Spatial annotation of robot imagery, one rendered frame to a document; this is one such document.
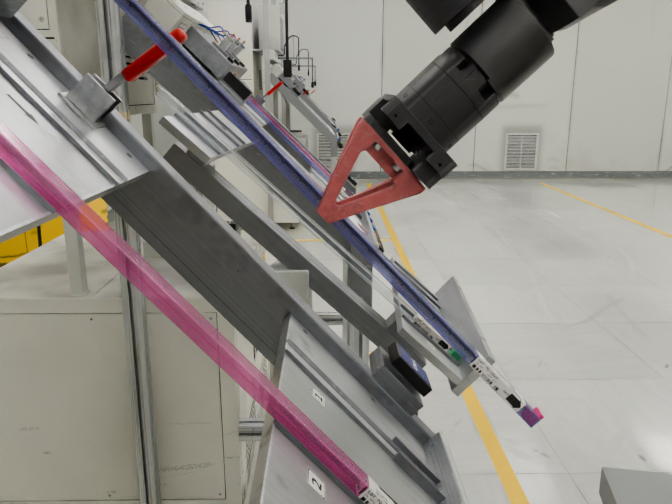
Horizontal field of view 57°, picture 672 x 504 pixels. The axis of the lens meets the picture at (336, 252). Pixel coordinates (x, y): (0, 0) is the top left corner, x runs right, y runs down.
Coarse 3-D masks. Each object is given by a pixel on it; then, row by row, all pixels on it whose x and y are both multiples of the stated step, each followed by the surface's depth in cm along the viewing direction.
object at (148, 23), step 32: (128, 0) 44; (160, 32) 44; (192, 64) 45; (224, 96) 45; (256, 128) 46; (288, 160) 46; (320, 192) 47; (352, 224) 48; (384, 256) 49; (416, 288) 50
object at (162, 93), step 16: (160, 96) 74; (208, 128) 75; (224, 144) 75; (240, 160) 76; (256, 176) 76; (272, 192) 76; (288, 208) 77; (304, 224) 77; (320, 240) 78; (352, 256) 79; (368, 272) 78; (384, 288) 79; (400, 304) 79; (448, 352) 80
